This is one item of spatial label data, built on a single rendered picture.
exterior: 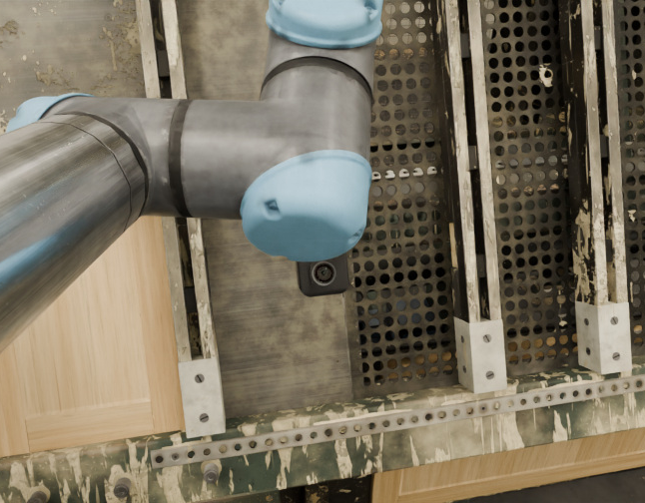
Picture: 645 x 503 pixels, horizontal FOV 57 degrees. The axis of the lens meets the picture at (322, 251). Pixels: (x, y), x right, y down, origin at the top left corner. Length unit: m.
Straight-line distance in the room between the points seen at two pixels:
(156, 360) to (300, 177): 0.75
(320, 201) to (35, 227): 0.15
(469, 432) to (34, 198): 0.96
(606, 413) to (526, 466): 0.54
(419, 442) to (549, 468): 0.75
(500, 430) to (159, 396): 0.60
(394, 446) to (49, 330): 0.61
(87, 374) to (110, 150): 0.77
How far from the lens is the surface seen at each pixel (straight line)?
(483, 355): 1.08
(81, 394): 1.08
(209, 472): 1.03
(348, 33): 0.39
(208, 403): 1.00
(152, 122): 0.37
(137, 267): 1.02
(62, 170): 0.29
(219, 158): 0.35
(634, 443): 1.89
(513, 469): 1.74
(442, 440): 1.12
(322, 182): 0.33
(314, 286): 0.53
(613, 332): 1.19
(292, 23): 0.39
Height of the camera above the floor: 1.71
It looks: 35 degrees down
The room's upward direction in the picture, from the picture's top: straight up
